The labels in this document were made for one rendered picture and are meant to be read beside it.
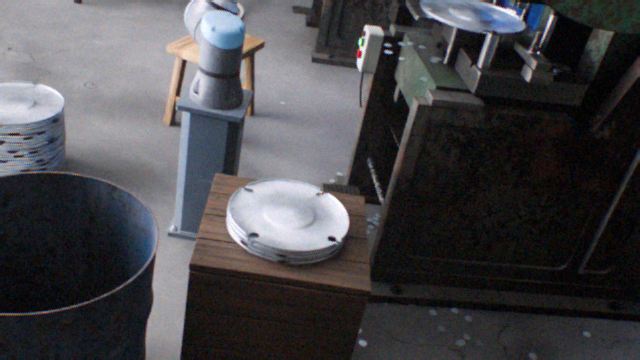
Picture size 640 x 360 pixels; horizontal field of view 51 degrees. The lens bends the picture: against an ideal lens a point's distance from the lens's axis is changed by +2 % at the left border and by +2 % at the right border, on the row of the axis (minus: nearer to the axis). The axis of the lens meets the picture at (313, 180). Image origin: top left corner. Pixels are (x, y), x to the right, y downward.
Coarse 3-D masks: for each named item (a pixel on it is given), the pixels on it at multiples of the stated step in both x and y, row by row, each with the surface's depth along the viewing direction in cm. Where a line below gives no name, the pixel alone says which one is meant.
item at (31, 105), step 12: (0, 84) 218; (12, 84) 220; (24, 84) 221; (0, 96) 210; (12, 96) 212; (24, 96) 213; (36, 96) 216; (48, 96) 217; (60, 96) 218; (0, 108) 205; (12, 108) 206; (24, 108) 207; (36, 108) 209; (48, 108) 211; (60, 108) 212; (0, 120) 200; (12, 120) 201; (24, 120) 202; (36, 120) 203
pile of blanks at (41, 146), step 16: (64, 112) 214; (0, 128) 198; (16, 128) 200; (32, 128) 202; (48, 128) 207; (64, 128) 216; (0, 144) 202; (16, 144) 202; (32, 144) 205; (48, 144) 211; (64, 144) 220; (0, 160) 205; (16, 160) 206; (32, 160) 208; (48, 160) 212; (64, 160) 223
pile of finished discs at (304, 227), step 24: (240, 192) 162; (264, 192) 164; (288, 192) 166; (312, 192) 168; (240, 216) 154; (264, 216) 155; (288, 216) 156; (312, 216) 158; (336, 216) 161; (240, 240) 150; (264, 240) 148; (288, 240) 149; (312, 240) 151; (336, 240) 153
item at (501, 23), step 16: (432, 0) 190; (448, 0) 193; (464, 0) 196; (432, 16) 177; (448, 16) 180; (464, 16) 180; (480, 16) 183; (496, 16) 187; (512, 16) 190; (512, 32) 176
